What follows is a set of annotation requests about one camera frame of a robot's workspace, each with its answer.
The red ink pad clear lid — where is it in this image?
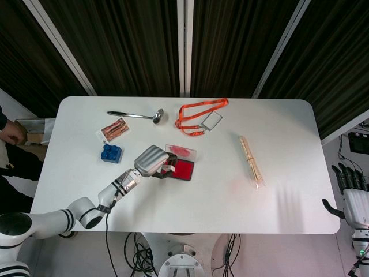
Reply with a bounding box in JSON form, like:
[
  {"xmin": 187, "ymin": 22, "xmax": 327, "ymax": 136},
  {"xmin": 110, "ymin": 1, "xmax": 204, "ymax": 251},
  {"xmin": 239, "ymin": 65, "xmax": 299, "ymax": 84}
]
[{"xmin": 165, "ymin": 144, "xmax": 199, "ymax": 182}]

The bystander black clothing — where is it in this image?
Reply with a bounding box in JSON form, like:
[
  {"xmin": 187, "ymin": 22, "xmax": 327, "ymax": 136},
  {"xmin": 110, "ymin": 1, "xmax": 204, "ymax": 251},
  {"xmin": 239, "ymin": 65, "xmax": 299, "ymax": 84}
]
[{"xmin": 0, "ymin": 105, "xmax": 44, "ymax": 204}]

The blue building block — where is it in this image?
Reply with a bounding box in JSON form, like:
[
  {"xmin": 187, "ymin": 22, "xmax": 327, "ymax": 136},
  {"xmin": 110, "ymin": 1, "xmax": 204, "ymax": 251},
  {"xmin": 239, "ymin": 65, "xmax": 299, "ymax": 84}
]
[{"xmin": 100, "ymin": 143, "xmax": 124, "ymax": 164}]

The black electronic device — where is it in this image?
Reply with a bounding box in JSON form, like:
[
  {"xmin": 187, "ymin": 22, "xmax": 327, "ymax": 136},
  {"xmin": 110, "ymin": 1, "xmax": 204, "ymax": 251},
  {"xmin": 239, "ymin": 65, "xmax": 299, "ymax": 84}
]
[{"xmin": 348, "ymin": 132, "xmax": 369, "ymax": 154}]

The orange lanyard strap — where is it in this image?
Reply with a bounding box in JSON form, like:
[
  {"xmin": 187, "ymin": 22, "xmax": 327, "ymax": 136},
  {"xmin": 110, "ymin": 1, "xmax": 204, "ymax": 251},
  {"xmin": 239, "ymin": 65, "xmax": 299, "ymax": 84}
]
[{"xmin": 175, "ymin": 98, "xmax": 229, "ymax": 137}]

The thin black floor cable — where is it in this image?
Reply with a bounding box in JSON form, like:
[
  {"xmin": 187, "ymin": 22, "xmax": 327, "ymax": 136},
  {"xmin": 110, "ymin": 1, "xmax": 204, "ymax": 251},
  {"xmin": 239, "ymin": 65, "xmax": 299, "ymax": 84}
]
[{"xmin": 337, "ymin": 134, "xmax": 366, "ymax": 174}]

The food picture card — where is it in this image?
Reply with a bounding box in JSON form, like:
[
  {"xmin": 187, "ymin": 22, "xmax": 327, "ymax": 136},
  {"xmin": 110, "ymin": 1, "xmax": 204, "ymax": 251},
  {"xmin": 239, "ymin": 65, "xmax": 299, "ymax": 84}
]
[{"xmin": 95, "ymin": 117, "xmax": 131, "ymax": 143}]

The clear badge holder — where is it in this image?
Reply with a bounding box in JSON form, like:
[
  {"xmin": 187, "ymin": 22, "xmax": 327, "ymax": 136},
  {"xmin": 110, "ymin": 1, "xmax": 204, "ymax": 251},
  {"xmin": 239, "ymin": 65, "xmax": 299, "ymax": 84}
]
[{"xmin": 201, "ymin": 111, "xmax": 223, "ymax": 132}]

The cardboard box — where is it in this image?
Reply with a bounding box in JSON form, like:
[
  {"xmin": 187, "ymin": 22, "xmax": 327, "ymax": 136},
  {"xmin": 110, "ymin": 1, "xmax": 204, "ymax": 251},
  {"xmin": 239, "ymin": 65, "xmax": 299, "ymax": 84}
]
[{"xmin": 14, "ymin": 117, "xmax": 55, "ymax": 147}]

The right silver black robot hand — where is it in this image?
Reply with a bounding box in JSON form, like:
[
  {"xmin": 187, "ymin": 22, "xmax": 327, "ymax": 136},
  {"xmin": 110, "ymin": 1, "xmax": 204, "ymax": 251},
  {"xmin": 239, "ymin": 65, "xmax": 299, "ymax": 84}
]
[{"xmin": 322, "ymin": 163, "xmax": 369, "ymax": 230}]

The white partition post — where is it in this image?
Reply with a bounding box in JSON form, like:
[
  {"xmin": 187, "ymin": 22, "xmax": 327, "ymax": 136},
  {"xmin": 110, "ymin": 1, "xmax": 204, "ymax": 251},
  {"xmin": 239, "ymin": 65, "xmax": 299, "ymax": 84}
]
[
  {"xmin": 23, "ymin": 0, "xmax": 97, "ymax": 96},
  {"xmin": 251, "ymin": 0, "xmax": 311, "ymax": 99},
  {"xmin": 176, "ymin": 0, "xmax": 194, "ymax": 98},
  {"xmin": 321, "ymin": 108, "xmax": 369, "ymax": 146}
]

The black floor cable bundle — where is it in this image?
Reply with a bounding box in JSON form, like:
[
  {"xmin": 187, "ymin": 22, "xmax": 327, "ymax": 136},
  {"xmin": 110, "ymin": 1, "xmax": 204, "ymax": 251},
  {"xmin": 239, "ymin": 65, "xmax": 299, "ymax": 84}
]
[
  {"xmin": 212, "ymin": 233, "xmax": 242, "ymax": 277},
  {"xmin": 123, "ymin": 233, "xmax": 159, "ymax": 277}
]

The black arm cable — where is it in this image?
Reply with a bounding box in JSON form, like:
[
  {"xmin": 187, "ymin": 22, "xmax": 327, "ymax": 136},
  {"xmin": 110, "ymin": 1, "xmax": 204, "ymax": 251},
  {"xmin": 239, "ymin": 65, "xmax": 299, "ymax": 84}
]
[{"xmin": 104, "ymin": 184, "xmax": 121, "ymax": 277}]

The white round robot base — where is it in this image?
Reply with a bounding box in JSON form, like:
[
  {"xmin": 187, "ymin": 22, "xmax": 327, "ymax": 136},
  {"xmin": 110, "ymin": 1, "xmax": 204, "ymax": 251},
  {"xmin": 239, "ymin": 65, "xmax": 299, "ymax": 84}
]
[{"xmin": 141, "ymin": 233, "xmax": 240, "ymax": 277}]

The wrapped wooden chopsticks bundle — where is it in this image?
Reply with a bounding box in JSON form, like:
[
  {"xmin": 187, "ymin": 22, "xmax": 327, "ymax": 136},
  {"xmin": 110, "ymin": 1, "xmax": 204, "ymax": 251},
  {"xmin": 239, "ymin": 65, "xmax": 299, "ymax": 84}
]
[{"xmin": 238, "ymin": 135, "xmax": 266, "ymax": 190}]

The steel ladle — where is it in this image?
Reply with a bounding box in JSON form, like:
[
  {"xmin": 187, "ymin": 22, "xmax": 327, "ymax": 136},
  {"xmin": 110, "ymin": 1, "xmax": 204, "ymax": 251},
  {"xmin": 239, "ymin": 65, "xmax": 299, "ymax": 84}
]
[{"xmin": 107, "ymin": 108, "xmax": 164, "ymax": 125}]

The dark pleated curtain panel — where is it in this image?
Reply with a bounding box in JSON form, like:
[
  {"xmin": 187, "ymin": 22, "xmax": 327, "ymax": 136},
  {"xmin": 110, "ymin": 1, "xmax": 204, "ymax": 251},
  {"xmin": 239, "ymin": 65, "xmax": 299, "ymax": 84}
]
[
  {"xmin": 0, "ymin": 0, "xmax": 89, "ymax": 118},
  {"xmin": 39, "ymin": 0, "xmax": 182, "ymax": 98},
  {"xmin": 190, "ymin": 0, "xmax": 300, "ymax": 99},
  {"xmin": 258, "ymin": 0, "xmax": 369, "ymax": 140}
]

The bystander bare hand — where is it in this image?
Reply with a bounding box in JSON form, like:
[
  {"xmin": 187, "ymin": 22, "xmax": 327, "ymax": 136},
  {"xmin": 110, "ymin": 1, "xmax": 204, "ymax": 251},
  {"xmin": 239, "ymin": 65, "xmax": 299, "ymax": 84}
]
[{"xmin": 0, "ymin": 119, "xmax": 27, "ymax": 145}]

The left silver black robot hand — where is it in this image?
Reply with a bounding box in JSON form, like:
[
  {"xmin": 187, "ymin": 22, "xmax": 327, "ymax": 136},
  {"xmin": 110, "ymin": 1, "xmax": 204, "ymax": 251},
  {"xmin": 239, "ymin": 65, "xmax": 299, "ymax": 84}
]
[{"xmin": 134, "ymin": 144, "xmax": 179, "ymax": 180}]

